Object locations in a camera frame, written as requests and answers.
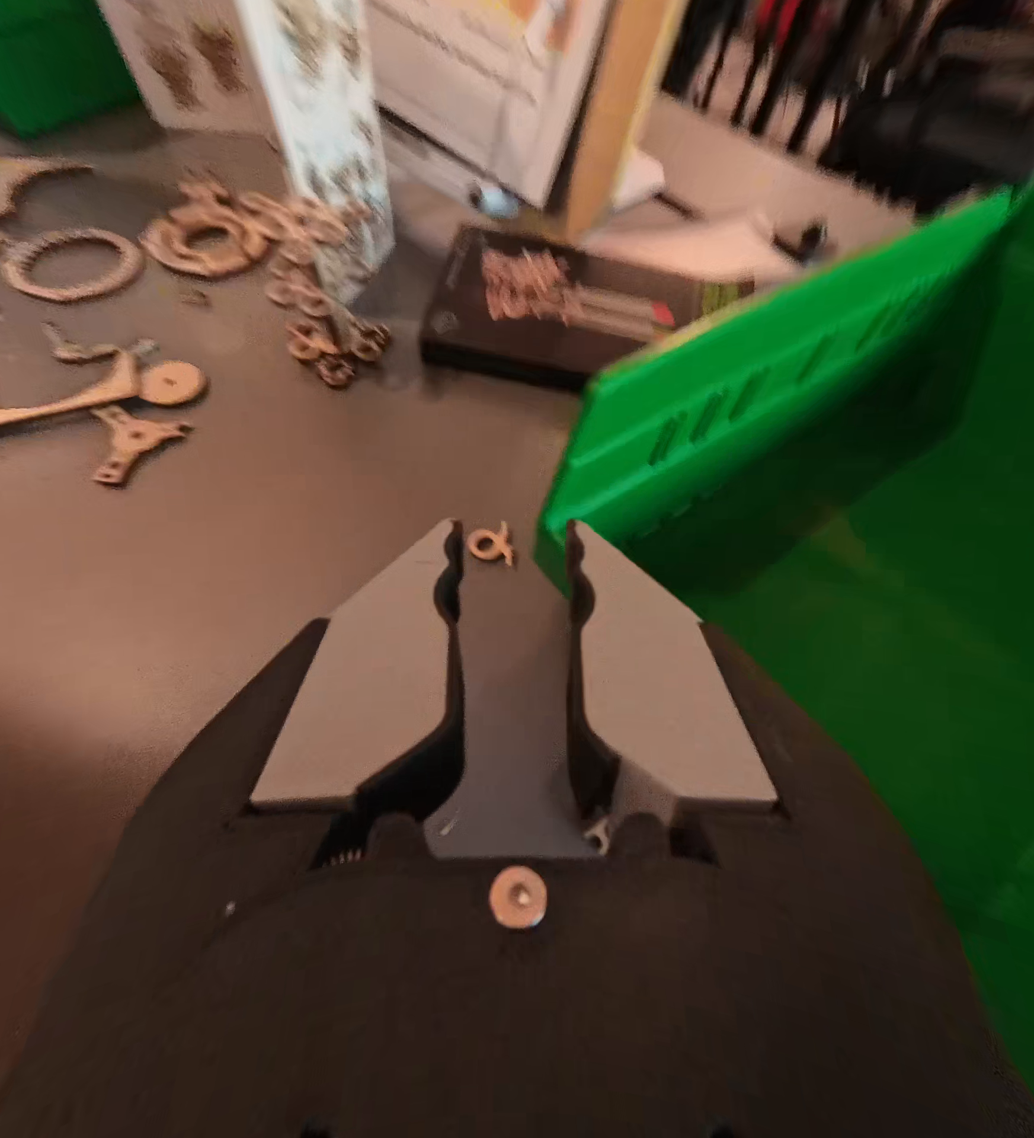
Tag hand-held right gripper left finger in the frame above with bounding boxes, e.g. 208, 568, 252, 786
248, 518, 467, 823

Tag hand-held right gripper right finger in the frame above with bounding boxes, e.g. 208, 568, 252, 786
565, 518, 782, 819

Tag three-armed wooden part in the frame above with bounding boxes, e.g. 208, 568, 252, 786
92, 407, 194, 488

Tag black printed box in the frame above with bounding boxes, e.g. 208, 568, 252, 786
419, 225, 756, 392

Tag green plastic bin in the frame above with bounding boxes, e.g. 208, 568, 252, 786
0, 0, 141, 140
534, 176, 1034, 1138

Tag small hooked wooden part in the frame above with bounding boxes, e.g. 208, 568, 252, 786
41, 322, 159, 366

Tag small black object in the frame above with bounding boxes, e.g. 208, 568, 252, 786
774, 220, 831, 264

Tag pile of wooden rings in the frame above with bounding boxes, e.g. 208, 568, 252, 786
139, 173, 393, 389

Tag folded instruction leaflet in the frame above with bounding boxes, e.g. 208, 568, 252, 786
97, 0, 395, 305

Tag curved wooden part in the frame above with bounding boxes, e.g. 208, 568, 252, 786
0, 157, 93, 223

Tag white printed cardboard box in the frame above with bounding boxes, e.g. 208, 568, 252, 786
364, 0, 689, 241

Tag black metal frames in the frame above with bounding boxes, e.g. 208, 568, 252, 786
659, 0, 1034, 216

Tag wooden ring gear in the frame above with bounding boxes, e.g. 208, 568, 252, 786
0, 228, 145, 304

